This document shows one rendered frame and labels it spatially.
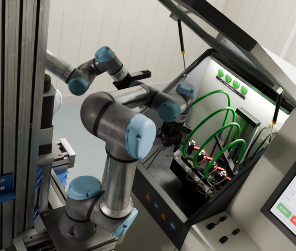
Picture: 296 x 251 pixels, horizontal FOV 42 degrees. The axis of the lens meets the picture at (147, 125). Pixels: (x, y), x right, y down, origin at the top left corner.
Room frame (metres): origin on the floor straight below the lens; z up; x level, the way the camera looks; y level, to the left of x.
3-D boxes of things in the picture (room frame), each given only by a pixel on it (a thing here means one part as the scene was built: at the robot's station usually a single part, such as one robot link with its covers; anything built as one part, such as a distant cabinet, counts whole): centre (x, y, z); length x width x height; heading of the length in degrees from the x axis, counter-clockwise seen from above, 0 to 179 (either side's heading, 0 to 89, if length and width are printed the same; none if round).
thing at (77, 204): (0.98, 0.15, 1.20); 0.13 x 0.12 x 0.14; 70
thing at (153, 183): (1.46, -0.08, 0.87); 0.62 x 0.04 x 0.16; 44
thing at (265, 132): (1.63, -0.61, 1.20); 0.13 x 0.03 x 0.31; 44
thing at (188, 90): (1.32, -0.11, 1.52); 0.09 x 0.08 x 0.11; 160
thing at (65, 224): (0.98, 0.16, 1.09); 0.15 x 0.15 x 0.10
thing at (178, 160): (1.54, -0.33, 0.91); 0.34 x 0.10 x 0.15; 44
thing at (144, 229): (1.45, -0.06, 0.44); 0.65 x 0.02 x 0.68; 44
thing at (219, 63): (1.81, -0.44, 1.43); 0.54 x 0.03 x 0.02; 44
